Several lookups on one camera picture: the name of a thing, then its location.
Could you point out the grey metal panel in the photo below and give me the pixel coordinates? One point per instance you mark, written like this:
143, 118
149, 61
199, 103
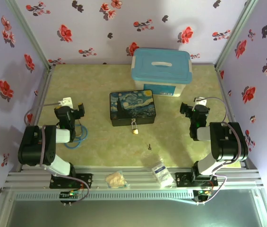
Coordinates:
133, 214

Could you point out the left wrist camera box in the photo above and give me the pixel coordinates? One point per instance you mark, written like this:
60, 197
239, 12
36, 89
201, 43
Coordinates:
65, 102

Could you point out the clear bag of beige cotton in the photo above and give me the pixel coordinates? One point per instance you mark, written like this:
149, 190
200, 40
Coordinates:
115, 180

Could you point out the aluminium left side rail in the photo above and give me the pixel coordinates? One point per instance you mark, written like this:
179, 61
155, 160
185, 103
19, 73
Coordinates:
42, 92

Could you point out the aluminium right corner post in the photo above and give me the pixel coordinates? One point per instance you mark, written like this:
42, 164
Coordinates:
236, 33

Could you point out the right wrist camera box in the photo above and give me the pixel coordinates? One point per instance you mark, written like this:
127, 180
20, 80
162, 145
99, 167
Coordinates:
200, 101

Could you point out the aluminium left corner post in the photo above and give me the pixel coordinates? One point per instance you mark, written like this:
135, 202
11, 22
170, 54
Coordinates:
29, 33

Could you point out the small dark key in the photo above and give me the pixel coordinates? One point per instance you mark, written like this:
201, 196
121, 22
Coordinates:
149, 147

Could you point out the starry night painted black box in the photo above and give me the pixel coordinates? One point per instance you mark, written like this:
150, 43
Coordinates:
132, 107

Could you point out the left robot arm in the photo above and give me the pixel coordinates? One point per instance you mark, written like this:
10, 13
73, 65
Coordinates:
35, 151

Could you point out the aluminium corner post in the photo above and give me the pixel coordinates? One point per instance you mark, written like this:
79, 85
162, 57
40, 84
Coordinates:
29, 33
236, 33

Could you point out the white storage box blue lid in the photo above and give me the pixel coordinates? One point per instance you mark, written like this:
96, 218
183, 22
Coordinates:
161, 68

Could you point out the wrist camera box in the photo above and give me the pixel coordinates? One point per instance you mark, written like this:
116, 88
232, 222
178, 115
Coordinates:
65, 102
200, 101

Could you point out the aluminium front frame rail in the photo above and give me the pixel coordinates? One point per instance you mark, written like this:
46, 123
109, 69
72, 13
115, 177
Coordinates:
138, 175

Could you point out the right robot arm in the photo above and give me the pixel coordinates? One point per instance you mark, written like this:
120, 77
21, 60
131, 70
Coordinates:
227, 144

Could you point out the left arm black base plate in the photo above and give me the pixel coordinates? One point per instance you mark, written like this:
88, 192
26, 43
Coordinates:
87, 180

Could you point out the white gauze packet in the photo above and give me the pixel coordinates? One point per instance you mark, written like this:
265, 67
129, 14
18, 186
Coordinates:
162, 174

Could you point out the small brass padlock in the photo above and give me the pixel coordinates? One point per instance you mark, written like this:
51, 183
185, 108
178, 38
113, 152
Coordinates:
135, 130

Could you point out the aluminium right side rail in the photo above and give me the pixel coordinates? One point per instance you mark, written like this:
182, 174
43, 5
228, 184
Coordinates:
225, 94

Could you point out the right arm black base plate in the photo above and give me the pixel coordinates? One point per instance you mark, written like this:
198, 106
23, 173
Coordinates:
183, 179

